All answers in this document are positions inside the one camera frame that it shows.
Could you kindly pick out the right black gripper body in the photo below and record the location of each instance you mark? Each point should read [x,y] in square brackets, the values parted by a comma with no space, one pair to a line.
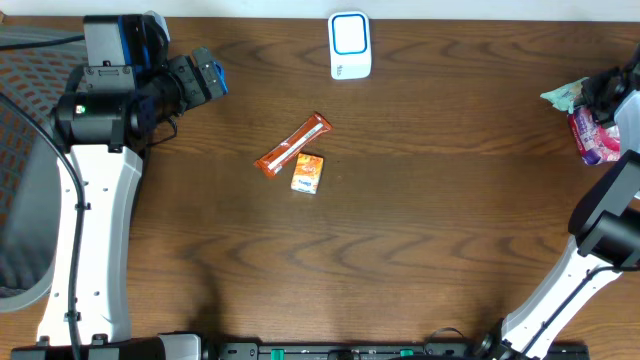
[598,92]

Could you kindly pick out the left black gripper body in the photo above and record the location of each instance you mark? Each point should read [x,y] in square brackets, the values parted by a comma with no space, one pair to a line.
[189,81]

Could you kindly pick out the teal snack packet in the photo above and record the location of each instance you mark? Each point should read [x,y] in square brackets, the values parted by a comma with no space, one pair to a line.
[565,97]

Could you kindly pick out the purple snack packet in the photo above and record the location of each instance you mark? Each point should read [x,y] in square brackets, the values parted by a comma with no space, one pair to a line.
[595,143]

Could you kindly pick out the orange chocolate wafer bar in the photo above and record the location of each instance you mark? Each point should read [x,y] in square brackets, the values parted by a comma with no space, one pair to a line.
[272,162]

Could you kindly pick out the small orange snack box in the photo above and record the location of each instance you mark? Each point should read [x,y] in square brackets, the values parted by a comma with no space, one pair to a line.
[307,173]

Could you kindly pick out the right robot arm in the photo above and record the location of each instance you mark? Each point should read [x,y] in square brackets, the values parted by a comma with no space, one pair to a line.
[603,231]

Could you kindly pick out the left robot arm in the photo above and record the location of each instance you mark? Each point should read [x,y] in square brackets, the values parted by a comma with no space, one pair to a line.
[102,127]

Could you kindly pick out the white barcode scanner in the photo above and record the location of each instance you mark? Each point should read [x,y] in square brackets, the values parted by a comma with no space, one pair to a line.
[349,45]

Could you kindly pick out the grey plastic mesh basket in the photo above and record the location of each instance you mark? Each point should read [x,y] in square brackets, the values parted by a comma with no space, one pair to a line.
[36,66]

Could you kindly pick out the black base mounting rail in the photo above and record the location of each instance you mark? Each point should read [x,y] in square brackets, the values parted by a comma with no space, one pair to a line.
[253,351]

